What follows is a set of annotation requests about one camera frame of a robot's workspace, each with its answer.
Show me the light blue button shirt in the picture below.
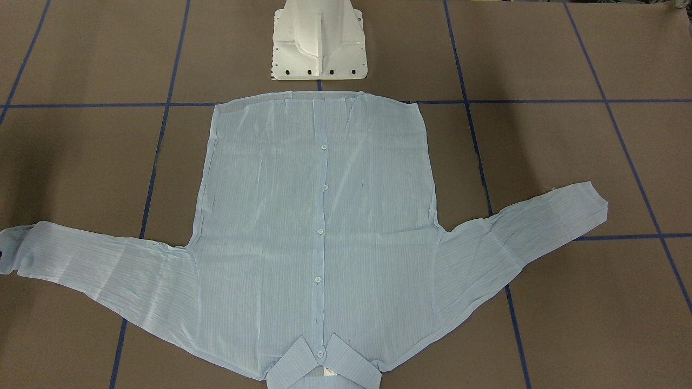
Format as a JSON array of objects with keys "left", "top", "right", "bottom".
[{"left": 2, "top": 91, "right": 608, "bottom": 388}]

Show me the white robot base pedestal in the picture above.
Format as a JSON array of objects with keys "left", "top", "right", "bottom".
[{"left": 270, "top": 1, "right": 368, "bottom": 81}]

